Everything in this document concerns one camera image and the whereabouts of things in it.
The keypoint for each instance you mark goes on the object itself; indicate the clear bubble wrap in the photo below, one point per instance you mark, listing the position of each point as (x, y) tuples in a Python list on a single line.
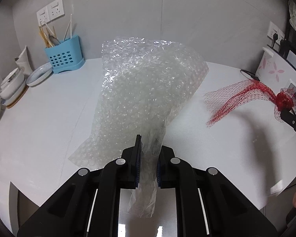
[(143, 91)]

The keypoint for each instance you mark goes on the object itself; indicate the wooden coaster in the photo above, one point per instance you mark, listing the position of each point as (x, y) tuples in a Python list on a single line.
[(17, 98)]

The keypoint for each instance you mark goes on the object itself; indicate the black kitchen rack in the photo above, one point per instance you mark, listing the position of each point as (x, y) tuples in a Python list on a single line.
[(285, 47)]

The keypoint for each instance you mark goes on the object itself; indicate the red mesh net bag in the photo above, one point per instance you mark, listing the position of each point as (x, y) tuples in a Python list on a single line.
[(281, 100)]

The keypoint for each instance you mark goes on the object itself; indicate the black power plug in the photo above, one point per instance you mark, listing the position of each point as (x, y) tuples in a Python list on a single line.
[(276, 37)]

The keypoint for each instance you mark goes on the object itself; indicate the white paper scrap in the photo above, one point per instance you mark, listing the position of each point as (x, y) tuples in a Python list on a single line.
[(277, 188)]

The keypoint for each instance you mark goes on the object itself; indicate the white chopstick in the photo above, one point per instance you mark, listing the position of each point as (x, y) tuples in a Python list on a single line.
[(67, 31), (70, 27)]

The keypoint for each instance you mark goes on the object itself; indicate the stacked white bowl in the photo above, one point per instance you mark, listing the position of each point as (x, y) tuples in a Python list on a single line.
[(13, 84)]

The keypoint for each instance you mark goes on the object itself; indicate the white floral rice cooker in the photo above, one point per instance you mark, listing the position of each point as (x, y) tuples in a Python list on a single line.
[(271, 66)]

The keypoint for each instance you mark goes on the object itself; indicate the white pitcher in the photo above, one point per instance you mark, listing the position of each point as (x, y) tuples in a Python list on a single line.
[(23, 60)]

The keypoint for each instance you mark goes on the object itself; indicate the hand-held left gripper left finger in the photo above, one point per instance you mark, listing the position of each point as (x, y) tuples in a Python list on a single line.
[(138, 170)]

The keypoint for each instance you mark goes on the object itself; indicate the hanging white cloth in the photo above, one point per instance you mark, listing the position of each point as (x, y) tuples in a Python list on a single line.
[(294, 14)]

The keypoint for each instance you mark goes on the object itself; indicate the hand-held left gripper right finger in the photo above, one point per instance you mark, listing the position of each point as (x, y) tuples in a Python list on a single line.
[(158, 175)]

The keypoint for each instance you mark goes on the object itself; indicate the bundle of wooden chopsticks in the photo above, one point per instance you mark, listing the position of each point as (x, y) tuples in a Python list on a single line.
[(43, 35)]

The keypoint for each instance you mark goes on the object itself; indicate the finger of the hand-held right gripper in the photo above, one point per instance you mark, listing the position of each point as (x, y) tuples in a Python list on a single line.
[(294, 124)]

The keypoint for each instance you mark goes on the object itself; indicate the metal spoon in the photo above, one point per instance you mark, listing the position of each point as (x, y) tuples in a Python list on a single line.
[(55, 40)]

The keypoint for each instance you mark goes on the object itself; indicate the blue utensil holder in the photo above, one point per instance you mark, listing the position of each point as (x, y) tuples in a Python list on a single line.
[(64, 56)]

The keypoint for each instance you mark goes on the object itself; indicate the blue patterned plate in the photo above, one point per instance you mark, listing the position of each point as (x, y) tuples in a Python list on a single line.
[(39, 75)]

